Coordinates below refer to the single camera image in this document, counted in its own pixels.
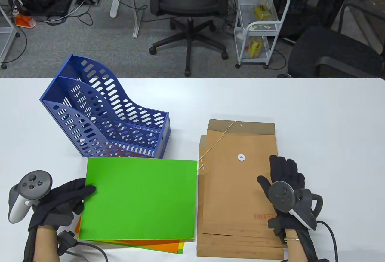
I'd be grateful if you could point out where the person's right hand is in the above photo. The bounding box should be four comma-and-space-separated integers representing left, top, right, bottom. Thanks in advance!
257, 155, 306, 196

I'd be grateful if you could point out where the person's left hand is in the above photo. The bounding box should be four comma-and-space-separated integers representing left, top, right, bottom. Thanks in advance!
29, 178, 97, 231

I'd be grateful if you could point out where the orange cardstock sheet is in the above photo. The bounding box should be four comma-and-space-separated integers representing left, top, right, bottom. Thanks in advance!
74, 213, 181, 254

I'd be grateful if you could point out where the person's left forearm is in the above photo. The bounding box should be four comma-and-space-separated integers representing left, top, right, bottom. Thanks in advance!
32, 225, 59, 262

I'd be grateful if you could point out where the person's right forearm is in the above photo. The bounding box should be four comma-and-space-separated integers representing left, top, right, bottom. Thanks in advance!
284, 228, 302, 262

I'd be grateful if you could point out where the right grey handheld controller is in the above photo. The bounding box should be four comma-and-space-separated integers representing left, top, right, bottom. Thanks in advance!
268, 181, 324, 231

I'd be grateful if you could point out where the grey handheld controller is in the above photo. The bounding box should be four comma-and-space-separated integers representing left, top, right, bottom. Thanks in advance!
8, 170, 53, 224
268, 181, 324, 231

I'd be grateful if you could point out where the left grey handheld controller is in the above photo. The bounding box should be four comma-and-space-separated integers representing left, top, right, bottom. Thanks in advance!
8, 170, 53, 224

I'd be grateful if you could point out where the blue perforated file holder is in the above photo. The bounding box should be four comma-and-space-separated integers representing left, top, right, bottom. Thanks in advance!
39, 54, 171, 159

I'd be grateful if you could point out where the yellow snack bag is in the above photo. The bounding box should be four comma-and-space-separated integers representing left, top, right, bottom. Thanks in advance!
247, 36, 264, 58
254, 4, 270, 20

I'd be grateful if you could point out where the black armrest office chair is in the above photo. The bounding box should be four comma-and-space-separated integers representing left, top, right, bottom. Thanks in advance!
277, 0, 385, 78

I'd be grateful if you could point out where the orange floor object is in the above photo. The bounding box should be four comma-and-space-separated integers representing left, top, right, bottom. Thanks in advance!
14, 14, 37, 29

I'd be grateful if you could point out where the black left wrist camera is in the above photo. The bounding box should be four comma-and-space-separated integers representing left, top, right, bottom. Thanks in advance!
57, 230, 76, 256

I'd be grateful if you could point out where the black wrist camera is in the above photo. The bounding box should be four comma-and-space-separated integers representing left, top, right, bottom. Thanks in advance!
268, 218, 288, 243
57, 230, 76, 256

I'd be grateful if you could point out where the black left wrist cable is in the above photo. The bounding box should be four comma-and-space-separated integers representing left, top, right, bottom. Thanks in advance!
65, 242, 109, 262

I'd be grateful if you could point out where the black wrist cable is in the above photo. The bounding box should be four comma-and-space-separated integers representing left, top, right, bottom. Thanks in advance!
65, 242, 109, 262
316, 221, 339, 262

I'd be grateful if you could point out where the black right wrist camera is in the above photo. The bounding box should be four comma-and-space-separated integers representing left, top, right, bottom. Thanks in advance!
268, 218, 288, 243

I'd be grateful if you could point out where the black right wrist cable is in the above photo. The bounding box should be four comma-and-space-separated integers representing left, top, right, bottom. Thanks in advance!
316, 221, 339, 262

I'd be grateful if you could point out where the white rolling wire cart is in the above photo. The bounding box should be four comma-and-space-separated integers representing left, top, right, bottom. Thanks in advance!
234, 0, 291, 69

